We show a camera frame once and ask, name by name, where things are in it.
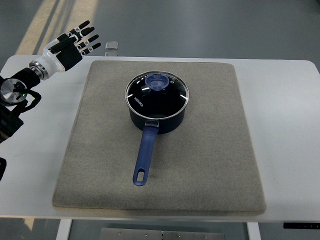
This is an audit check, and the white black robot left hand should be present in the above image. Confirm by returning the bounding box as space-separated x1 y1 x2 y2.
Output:
36 20 101 79

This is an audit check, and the glass pot lid blue knob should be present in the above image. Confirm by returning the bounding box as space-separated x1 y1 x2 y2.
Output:
125 71 189 119

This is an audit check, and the beige felt mat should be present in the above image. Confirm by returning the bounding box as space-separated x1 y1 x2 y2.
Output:
52 60 266 216

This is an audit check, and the grey metal base plate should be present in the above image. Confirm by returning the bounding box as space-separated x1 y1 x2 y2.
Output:
99 228 226 240

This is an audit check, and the black table control panel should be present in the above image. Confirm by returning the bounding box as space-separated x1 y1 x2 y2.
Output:
283 222 320 230

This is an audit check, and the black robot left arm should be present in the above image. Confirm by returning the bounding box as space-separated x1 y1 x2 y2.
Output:
0 64 45 143

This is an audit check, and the dark blue saucepan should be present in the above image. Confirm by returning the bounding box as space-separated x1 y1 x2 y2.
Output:
127 105 186 186

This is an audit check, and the white table leg frame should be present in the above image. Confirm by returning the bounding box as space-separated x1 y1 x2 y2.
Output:
55 219 262 240

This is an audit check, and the small clear floor fixture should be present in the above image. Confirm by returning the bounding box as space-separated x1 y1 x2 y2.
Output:
105 41 119 57

